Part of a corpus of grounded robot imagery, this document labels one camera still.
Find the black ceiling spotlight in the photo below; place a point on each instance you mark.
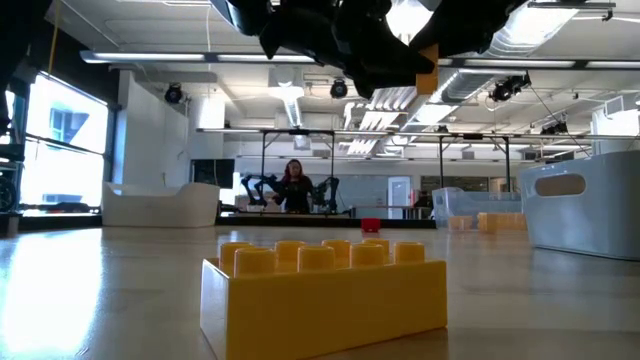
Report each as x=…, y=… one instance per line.
x=173, y=93
x=509, y=87
x=338, y=88

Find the black metal stand frame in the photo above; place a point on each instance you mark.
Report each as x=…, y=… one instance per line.
x=297, y=132
x=472, y=136

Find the silver ventilation duct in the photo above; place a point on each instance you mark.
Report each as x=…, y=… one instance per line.
x=530, y=30

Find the person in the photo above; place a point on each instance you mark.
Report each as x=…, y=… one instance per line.
x=296, y=187

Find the black ceiling track fixture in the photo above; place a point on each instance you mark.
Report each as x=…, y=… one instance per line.
x=570, y=5

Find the white door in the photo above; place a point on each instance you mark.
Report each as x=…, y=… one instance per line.
x=399, y=196

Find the black monitor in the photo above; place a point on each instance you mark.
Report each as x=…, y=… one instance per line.
x=212, y=173

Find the clear plastic bin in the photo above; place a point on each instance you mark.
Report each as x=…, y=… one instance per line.
x=475, y=202

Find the black background robot arm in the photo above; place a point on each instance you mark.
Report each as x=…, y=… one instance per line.
x=257, y=189
x=327, y=194

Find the small yellow toy brick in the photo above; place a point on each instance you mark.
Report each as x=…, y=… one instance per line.
x=460, y=223

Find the black aluminium table frame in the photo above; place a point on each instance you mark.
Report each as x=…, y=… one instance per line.
x=300, y=221

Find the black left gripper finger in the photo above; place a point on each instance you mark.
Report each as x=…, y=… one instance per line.
x=390, y=52
x=375, y=82

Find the black wheel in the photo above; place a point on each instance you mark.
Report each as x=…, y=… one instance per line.
x=6, y=194

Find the white plastic bin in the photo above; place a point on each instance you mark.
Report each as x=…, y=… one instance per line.
x=160, y=205

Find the long ceiling light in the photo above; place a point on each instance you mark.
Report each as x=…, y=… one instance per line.
x=525, y=63
x=150, y=57

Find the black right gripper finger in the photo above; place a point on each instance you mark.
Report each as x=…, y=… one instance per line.
x=435, y=45

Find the white ventilation duct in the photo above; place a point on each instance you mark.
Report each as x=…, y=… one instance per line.
x=287, y=90

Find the grey plastic bin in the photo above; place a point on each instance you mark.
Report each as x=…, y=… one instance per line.
x=585, y=215

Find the red toy brick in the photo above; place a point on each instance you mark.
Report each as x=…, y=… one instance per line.
x=370, y=225

